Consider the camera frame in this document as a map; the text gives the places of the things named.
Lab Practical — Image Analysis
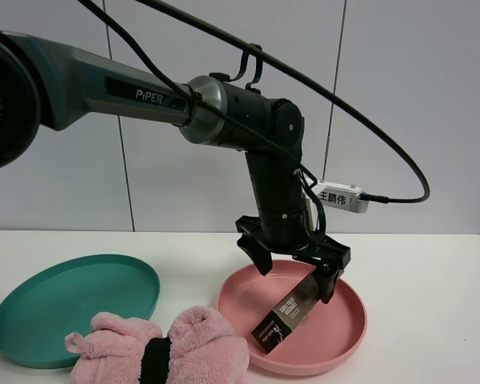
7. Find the pink round plate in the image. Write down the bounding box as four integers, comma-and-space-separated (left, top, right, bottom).
217, 260, 367, 377

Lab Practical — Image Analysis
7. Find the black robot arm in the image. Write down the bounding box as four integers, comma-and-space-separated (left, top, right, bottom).
0, 31, 350, 302

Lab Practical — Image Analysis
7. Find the pink fluffy towel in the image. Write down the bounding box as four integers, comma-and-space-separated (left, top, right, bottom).
65, 306, 250, 384

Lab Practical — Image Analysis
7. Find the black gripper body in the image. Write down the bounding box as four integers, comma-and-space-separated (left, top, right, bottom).
235, 216, 351, 269

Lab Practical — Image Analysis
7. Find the brown coffee box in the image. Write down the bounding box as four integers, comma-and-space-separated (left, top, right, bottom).
251, 273, 320, 354

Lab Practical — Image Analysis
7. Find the black camera cable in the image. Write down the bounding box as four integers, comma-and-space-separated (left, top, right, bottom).
78, 0, 431, 204

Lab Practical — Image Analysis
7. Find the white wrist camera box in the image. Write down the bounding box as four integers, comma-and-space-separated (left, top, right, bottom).
312, 182, 369, 214

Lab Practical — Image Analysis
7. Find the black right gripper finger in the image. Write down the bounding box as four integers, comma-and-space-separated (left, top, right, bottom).
237, 235, 273, 275

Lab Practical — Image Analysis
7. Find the green round plate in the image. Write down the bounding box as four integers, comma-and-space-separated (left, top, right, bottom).
0, 254, 161, 369

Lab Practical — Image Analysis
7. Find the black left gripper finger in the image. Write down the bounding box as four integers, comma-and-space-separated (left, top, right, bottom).
312, 262, 344, 304

